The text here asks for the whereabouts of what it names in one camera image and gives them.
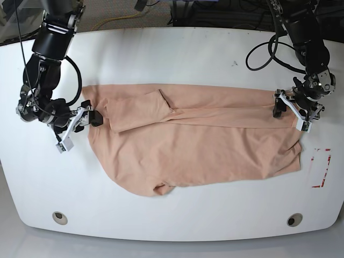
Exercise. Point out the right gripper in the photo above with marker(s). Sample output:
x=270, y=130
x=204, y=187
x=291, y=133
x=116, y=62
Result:
x=58, y=115

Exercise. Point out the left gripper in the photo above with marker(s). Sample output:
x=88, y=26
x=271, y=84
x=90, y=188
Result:
x=306, y=95

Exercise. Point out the peach pink T-shirt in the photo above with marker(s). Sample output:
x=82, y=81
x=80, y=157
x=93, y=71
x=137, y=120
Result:
x=159, y=136

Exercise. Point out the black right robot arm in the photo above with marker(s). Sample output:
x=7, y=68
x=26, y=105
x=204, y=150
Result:
x=42, y=72

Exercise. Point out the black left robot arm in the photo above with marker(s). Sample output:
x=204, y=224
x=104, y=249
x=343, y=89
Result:
x=299, y=22

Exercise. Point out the red tape rectangle marking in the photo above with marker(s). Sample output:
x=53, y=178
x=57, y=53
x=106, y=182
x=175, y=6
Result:
x=319, y=167

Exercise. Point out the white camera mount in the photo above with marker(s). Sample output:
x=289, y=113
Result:
x=298, y=111
x=74, y=124

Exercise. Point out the left table cable grommet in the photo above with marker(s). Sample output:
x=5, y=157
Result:
x=59, y=218

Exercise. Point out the table cable grommet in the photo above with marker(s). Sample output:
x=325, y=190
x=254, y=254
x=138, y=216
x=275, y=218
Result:
x=59, y=218
x=294, y=220

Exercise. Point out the right table cable grommet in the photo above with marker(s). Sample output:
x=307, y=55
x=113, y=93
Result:
x=294, y=220

